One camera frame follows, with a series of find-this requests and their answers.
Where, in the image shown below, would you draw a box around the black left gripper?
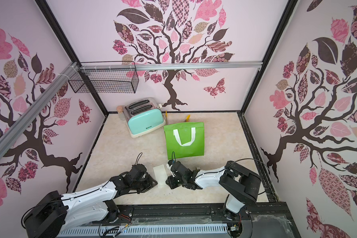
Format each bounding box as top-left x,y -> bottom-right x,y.
131,175 -> 159,194

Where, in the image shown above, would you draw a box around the green tote bag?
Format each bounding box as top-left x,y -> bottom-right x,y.
164,122 -> 205,160

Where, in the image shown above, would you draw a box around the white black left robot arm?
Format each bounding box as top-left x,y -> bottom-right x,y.
21,164 -> 158,238

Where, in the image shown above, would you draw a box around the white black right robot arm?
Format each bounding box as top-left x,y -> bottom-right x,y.
166,160 -> 261,220

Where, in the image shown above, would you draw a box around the mint green toaster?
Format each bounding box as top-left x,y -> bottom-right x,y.
124,98 -> 166,138

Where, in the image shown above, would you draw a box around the small glass jar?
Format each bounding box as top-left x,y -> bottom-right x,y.
117,106 -> 126,121

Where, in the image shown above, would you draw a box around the yellow handled tongs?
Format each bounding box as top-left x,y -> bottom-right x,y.
164,111 -> 190,123

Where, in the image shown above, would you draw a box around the white vented cable duct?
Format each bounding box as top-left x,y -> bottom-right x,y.
58,224 -> 229,238

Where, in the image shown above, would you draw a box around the black wire basket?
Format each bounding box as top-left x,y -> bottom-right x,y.
68,60 -> 139,94

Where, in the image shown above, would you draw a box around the aluminium rail back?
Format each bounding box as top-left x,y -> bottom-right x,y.
80,61 -> 263,71

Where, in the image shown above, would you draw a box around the aluminium rail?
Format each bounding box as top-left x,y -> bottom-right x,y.
80,61 -> 263,71
0,62 -> 79,159

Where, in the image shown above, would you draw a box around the aluminium rail left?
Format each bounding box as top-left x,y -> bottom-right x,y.
0,62 -> 79,159

